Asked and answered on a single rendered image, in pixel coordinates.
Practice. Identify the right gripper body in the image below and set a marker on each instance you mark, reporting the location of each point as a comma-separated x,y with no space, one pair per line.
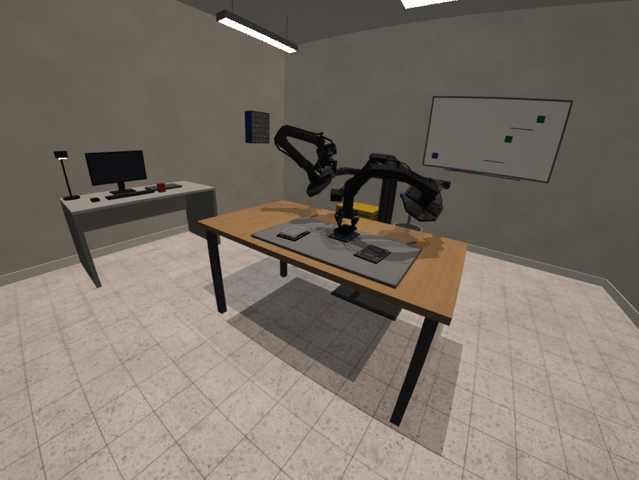
325,161

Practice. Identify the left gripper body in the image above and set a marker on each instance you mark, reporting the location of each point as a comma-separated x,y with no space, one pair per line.
348,208

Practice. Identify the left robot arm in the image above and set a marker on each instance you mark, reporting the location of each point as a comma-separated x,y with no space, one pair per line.
424,196

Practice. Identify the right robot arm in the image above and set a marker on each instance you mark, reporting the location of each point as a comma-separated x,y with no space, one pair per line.
299,158

